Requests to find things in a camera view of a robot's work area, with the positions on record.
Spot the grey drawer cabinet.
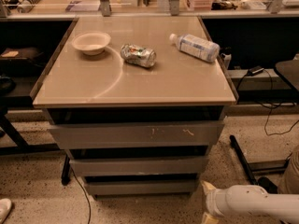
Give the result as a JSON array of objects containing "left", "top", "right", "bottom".
[{"left": 32, "top": 17, "right": 237, "bottom": 187}]

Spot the black cable right floor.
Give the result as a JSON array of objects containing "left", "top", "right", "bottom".
[{"left": 235, "top": 68, "right": 299, "bottom": 137}]

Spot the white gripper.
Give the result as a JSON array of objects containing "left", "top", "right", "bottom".
[{"left": 201, "top": 180, "right": 228, "bottom": 224}]

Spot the black bag on shelf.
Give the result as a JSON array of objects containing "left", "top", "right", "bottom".
[{"left": 0, "top": 47, "right": 46, "bottom": 77}]

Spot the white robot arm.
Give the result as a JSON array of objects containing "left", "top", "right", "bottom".
[{"left": 201, "top": 181, "right": 299, "bottom": 224}]

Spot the black floor bar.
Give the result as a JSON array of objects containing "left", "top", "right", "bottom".
[{"left": 230, "top": 135, "right": 258, "bottom": 185}]

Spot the white shoe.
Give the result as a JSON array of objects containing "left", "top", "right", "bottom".
[{"left": 0, "top": 198, "right": 12, "bottom": 224}]

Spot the grey top drawer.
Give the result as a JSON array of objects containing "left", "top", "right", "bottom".
[{"left": 49, "top": 121, "right": 224, "bottom": 149}]

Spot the grey middle drawer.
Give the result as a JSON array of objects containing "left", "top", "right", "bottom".
[{"left": 70, "top": 156, "right": 208, "bottom": 176}]

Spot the beige trouser leg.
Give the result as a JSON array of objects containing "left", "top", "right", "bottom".
[{"left": 278, "top": 146, "right": 299, "bottom": 194}]

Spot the black and white sneaker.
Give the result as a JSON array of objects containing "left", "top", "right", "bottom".
[{"left": 258, "top": 176, "right": 278, "bottom": 194}]

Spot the black floor cable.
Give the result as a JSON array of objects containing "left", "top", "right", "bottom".
[{"left": 70, "top": 171, "right": 93, "bottom": 224}]

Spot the grey bottom drawer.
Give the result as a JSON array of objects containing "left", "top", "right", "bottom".
[{"left": 85, "top": 180, "right": 197, "bottom": 196}]

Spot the crushed soda can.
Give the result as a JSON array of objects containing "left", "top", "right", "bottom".
[{"left": 121, "top": 44, "right": 156, "bottom": 68}]

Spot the black power adapter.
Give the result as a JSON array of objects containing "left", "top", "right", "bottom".
[{"left": 247, "top": 65, "right": 263, "bottom": 77}]

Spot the white paper bowl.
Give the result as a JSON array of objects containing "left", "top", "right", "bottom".
[{"left": 71, "top": 31, "right": 111, "bottom": 56}]

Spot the grey drawer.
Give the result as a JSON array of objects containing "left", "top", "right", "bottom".
[
  {"left": 85, "top": 180, "right": 197, "bottom": 196},
  {"left": 49, "top": 121, "right": 224, "bottom": 149},
  {"left": 70, "top": 156, "right": 208, "bottom": 176}
]

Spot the clear plastic water bottle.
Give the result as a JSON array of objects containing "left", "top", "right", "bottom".
[{"left": 169, "top": 34, "right": 220, "bottom": 63}]

